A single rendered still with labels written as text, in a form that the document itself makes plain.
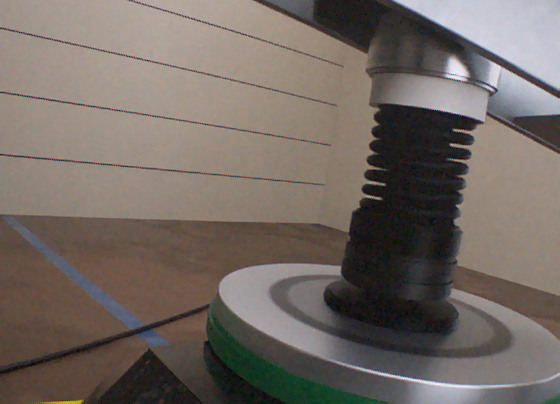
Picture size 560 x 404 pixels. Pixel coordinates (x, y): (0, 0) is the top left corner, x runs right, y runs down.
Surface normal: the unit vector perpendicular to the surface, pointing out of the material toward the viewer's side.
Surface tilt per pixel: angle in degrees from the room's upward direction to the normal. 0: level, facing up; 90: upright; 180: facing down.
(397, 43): 90
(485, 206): 90
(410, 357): 0
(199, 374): 0
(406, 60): 90
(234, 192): 90
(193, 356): 0
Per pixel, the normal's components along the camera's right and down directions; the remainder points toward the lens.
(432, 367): 0.16, -0.98
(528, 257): -0.73, -0.06
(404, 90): -0.57, -0.02
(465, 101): 0.35, 0.14
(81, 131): 0.66, 0.17
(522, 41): 0.07, 0.10
